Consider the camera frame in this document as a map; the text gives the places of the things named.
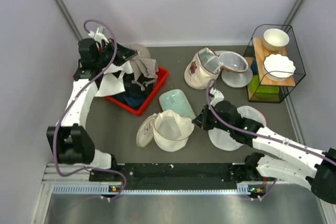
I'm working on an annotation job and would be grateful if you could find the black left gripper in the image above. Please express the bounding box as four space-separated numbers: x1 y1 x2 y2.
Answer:
94 38 138 69

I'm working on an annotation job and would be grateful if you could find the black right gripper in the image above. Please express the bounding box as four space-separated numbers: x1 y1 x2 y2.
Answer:
192 104 233 133

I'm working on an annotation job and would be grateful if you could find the grey taupe bra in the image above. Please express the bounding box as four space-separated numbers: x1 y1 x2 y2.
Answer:
128 43 159 92

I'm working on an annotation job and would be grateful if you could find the white bra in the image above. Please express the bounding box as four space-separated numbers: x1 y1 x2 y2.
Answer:
95 62 133 97

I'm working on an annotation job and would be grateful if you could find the white mesh bra laundry bag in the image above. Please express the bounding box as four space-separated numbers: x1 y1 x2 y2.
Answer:
136 110 195 152

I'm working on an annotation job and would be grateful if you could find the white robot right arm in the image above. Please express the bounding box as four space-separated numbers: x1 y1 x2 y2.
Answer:
192 101 335 204

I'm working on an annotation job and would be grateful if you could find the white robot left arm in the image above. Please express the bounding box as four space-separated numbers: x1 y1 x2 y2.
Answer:
46 38 142 180

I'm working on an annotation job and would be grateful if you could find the white pink-trimmed mesh bag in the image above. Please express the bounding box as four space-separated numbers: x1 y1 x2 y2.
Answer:
208 105 267 152

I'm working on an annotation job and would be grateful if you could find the cream bear laundry bag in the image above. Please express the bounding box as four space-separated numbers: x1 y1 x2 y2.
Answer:
184 47 221 90

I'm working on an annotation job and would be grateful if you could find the light green ceramic tray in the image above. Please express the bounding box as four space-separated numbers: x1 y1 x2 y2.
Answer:
159 89 196 119

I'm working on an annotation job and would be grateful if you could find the dark blue garment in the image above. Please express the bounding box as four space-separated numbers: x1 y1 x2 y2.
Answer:
112 73 156 110

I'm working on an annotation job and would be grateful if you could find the red plastic bin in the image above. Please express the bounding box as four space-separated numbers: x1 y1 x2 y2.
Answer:
72 66 170 116

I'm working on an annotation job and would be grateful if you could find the green container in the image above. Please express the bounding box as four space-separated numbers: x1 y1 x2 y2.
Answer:
248 75 279 101

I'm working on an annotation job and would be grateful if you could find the teal item behind rack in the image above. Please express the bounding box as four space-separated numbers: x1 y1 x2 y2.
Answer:
250 59 258 75

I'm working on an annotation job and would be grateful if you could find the wooden shelf board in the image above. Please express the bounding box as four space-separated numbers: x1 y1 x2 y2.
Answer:
253 38 296 87

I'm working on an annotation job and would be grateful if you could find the white scalloped bowl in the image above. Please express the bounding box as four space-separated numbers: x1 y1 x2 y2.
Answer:
262 54 296 81

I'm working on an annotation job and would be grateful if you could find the white round bowl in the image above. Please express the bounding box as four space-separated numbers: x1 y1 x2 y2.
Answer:
262 28 290 51

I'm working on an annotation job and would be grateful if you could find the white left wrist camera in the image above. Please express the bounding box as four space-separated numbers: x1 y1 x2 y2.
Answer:
88 26 109 43

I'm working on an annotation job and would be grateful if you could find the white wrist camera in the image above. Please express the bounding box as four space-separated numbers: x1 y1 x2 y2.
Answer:
88 26 109 43
208 88 225 106

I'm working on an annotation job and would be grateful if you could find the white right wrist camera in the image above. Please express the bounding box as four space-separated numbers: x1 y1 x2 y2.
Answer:
208 88 225 106

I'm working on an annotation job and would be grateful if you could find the grey slotted cable duct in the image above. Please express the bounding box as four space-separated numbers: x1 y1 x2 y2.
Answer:
52 183 276 196

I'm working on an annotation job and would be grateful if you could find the black wire shelf rack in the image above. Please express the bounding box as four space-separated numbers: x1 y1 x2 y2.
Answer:
243 24 306 103

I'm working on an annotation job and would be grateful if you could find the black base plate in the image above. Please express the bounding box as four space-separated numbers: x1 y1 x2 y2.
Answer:
89 163 253 190

